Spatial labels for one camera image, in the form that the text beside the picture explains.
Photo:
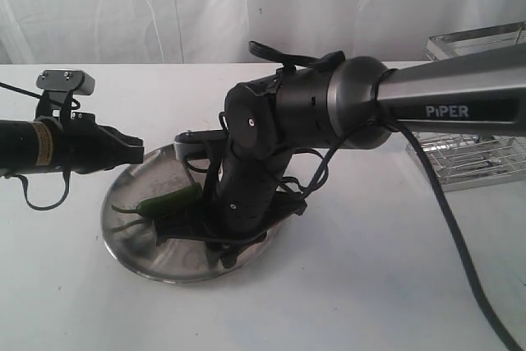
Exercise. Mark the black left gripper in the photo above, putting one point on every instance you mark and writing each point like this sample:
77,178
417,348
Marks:
83,146

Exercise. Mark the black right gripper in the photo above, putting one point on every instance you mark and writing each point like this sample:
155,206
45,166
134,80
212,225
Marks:
225,232

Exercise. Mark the green cucumber piece with stem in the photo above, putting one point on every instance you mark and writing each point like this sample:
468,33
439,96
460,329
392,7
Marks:
158,206

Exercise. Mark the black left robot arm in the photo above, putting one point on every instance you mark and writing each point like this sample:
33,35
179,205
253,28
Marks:
27,146

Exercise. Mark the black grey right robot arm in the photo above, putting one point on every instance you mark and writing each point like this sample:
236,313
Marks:
341,104

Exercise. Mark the round stainless steel plate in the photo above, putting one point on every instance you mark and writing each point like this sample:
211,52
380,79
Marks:
133,241

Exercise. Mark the white backdrop curtain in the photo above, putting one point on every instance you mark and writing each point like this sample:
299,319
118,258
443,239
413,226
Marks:
218,31

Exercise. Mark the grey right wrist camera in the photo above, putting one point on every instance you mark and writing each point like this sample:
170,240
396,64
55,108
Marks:
199,144

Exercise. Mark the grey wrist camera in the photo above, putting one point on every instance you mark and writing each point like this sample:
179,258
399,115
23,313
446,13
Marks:
68,80
199,144

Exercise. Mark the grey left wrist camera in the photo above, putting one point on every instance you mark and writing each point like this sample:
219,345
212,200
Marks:
68,80

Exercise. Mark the chrome wire utensil rack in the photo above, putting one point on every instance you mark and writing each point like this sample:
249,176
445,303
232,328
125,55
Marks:
468,161

